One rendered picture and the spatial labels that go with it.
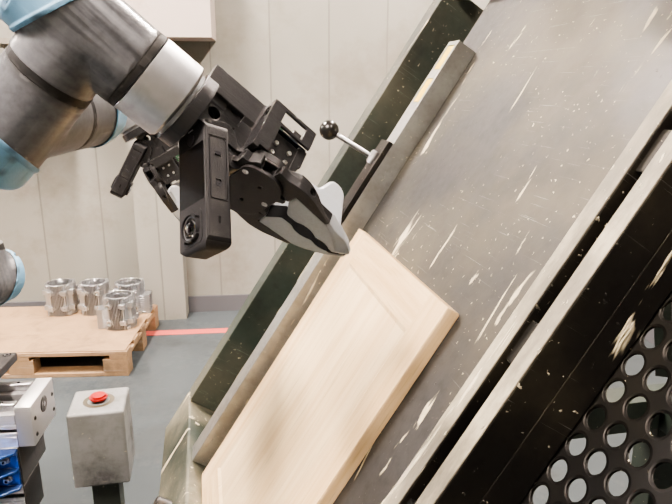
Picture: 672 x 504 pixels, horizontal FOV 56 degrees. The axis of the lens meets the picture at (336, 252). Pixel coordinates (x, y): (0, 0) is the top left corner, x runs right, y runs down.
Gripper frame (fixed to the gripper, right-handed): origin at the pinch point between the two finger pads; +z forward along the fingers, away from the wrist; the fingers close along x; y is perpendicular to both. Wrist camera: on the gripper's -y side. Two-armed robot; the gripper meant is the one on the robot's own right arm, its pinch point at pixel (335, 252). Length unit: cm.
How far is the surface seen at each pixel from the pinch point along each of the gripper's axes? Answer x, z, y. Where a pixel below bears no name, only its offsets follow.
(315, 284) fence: 45, 24, 27
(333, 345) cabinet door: 30.0, 23.0, 8.9
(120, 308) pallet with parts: 321, 59, 117
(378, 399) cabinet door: 12.1, 20.0, -4.3
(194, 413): 88, 31, 8
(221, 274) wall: 341, 115, 189
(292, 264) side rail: 64, 28, 41
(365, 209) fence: 34, 22, 39
